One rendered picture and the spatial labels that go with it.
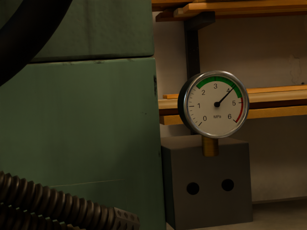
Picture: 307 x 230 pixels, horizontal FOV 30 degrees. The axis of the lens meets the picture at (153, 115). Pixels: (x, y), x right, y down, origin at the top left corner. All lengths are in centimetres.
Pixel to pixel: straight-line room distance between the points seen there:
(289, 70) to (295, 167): 54
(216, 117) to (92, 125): 12
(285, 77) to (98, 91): 268
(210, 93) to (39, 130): 17
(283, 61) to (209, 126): 270
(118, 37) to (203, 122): 12
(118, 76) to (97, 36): 4
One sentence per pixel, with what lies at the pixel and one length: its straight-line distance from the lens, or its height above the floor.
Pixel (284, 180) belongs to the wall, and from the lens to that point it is 325.
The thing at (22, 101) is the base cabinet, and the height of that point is 67.
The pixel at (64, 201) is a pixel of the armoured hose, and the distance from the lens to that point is 46.
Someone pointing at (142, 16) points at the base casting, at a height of 75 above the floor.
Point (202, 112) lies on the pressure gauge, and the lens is 52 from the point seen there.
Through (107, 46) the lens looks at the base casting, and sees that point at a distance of 57.
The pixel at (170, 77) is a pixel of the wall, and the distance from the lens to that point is 304.
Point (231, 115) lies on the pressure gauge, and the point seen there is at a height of 65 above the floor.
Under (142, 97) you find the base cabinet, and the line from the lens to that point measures 57.
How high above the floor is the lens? 68
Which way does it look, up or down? 3 degrees down
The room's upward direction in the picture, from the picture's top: 4 degrees counter-clockwise
